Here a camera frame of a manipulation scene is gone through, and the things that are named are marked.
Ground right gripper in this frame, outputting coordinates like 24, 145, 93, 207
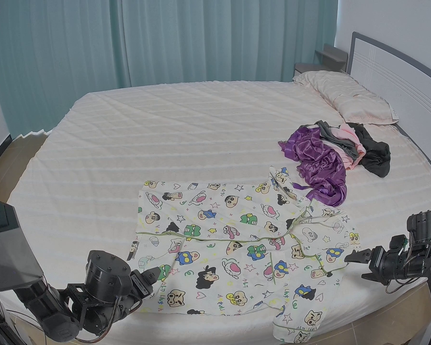
345, 247, 399, 286

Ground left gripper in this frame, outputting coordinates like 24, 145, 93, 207
130, 265, 166, 302

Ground white printed pyjama top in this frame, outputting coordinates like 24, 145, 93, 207
127, 166, 361, 345

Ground black garment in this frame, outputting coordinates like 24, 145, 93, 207
352, 124, 391, 178

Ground purple satin garment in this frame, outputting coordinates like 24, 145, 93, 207
278, 126, 347, 207

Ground pink garment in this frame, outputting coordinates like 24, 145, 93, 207
321, 124, 367, 172

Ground grey garment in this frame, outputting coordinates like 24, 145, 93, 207
315, 120, 367, 170

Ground bed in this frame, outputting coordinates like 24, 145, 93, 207
0, 32, 431, 345

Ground cream pillow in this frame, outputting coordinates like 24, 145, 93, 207
293, 70, 400, 126

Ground grey bedside table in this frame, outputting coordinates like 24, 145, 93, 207
294, 43, 348, 75

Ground blue-green curtain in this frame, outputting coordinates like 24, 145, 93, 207
111, 0, 340, 89
0, 0, 121, 134

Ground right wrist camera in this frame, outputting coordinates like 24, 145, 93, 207
390, 234, 409, 257

